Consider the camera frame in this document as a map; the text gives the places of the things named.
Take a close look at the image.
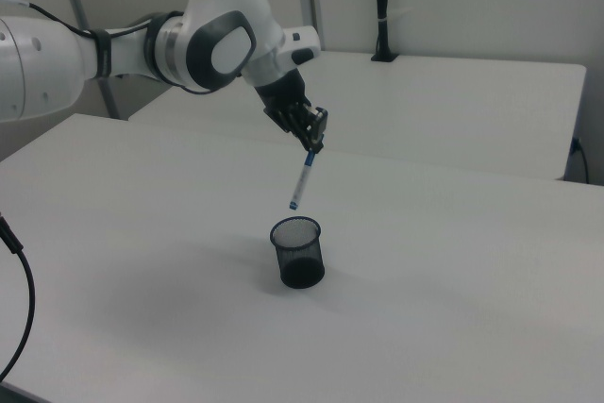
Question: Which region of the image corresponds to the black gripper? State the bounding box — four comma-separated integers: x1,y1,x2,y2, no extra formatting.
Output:
254,69,330,153

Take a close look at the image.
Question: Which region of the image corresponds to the blue and white marker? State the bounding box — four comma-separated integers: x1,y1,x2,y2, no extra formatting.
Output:
287,149,318,211

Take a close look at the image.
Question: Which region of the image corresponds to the white background table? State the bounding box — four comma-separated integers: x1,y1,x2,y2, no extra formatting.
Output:
127,48,588,182

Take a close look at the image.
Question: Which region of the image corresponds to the black mesh pen cup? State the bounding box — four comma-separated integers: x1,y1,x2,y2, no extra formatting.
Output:
269,216,327,291

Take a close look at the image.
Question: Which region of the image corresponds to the black pole with clamp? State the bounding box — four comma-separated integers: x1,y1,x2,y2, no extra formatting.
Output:
369,0,400,63

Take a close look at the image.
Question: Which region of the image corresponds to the black velcro strap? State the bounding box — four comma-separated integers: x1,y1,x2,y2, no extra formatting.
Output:
90,27,114,79

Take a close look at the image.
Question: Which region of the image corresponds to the black wall power cable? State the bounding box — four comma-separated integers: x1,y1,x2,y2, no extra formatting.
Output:
571,138,591,185

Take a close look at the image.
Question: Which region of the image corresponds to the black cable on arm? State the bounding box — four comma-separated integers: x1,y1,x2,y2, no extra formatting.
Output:
0,0,98,39

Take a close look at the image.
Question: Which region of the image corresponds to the thick black loose cable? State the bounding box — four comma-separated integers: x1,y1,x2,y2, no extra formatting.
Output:
0,212,37,383

